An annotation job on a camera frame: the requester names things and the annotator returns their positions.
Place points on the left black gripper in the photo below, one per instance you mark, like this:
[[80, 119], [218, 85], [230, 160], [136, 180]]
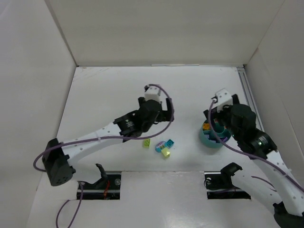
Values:
[[167, 110]]

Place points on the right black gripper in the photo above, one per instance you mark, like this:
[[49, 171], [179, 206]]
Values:
[[211, 115]]

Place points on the teal flower face lego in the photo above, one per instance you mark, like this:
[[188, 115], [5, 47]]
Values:
[[161, 145]]

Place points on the pale yellow lego brick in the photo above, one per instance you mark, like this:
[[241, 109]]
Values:
[[166, 153]]

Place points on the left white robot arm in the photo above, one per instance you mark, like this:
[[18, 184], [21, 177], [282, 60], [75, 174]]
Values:
[[61, 159]]

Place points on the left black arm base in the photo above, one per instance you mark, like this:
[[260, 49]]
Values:
[[104, 187]]

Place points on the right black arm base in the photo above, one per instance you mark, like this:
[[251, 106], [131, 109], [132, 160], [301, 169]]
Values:
[[219, 185]]

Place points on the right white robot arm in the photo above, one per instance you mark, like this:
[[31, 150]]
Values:
[[285, 200]]

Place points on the lime green lego brick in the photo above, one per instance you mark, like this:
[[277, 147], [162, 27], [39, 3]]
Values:
[[146, 143]]

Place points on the yellow orange lego brick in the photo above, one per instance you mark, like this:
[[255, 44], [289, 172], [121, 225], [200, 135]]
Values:
[[206, 126]]

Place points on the teal square lego brick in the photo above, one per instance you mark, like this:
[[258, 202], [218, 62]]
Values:
[[169, 143]]

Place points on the teal divided round container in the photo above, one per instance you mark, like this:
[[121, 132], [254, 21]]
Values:
[[208, 138]]

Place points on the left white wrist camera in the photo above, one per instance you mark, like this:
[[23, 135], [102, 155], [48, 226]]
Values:
[[152, 93]]

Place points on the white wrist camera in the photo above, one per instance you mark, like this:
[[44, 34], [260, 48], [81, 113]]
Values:
[[222, 99], [152, 93]]

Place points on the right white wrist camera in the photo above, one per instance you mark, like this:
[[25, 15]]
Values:
[[222, 99]]

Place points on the aluminium rail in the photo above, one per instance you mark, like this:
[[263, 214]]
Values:
[[249, 95]]

